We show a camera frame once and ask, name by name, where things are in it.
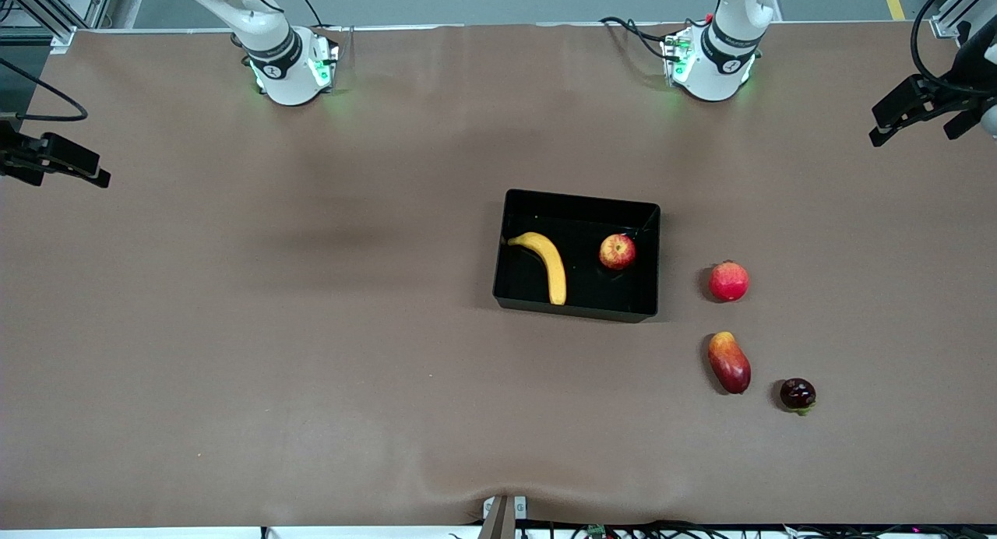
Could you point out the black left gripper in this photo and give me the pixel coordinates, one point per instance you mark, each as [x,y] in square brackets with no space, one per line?
[960,96]

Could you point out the dark purple mangosteen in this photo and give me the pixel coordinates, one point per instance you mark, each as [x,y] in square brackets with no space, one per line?
[797,394]

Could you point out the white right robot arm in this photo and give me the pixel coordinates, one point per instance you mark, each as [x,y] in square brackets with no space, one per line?
[284,64]

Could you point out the yellow banana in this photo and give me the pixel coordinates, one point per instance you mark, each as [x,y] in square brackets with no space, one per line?
[550,260]

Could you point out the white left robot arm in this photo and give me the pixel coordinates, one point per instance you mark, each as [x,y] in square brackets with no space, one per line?
[713,64]

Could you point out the red yellow mango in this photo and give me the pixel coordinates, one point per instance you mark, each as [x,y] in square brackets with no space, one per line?
[730,364]

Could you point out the round red pomegranate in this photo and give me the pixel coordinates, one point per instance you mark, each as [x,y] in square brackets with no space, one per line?
[728,282]

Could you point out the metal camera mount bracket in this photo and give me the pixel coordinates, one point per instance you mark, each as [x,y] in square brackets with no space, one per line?
[503,517]

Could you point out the aluminium frame profile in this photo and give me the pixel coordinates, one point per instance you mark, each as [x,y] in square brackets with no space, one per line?
[962,5]
[47,9]

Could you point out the red yellow apple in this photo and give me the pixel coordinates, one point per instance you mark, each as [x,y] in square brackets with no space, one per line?
[617,251]

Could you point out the black plastic box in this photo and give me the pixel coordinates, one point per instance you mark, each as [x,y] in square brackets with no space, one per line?
[588,286]

